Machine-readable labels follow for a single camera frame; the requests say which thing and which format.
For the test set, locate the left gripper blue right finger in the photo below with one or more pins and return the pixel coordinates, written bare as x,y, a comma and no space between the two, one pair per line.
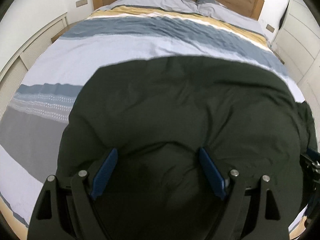
250,207

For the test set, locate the black puffer coat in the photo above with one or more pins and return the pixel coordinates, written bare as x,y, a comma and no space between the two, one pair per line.
157,113

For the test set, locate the striped duvet cover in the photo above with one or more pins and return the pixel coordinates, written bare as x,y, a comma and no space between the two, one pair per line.
33,122

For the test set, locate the white wardrobe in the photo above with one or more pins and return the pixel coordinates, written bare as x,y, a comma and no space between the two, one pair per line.
297,44

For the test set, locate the right striped pillow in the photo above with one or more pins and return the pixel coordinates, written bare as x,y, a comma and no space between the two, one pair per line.
214,9

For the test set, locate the striped pillow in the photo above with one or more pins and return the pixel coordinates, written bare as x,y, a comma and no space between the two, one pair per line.
214,9
187,6

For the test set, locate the left striped pillow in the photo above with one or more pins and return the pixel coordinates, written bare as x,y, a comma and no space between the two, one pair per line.
187,6

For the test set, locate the right wall switch plate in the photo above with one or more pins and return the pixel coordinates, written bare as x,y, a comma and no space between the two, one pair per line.
270,28

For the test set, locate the wall switch plate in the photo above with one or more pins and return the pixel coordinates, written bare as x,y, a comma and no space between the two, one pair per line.
270,28
80,3

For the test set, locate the left wall switch plate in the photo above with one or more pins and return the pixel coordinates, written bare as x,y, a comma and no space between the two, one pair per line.
80,3

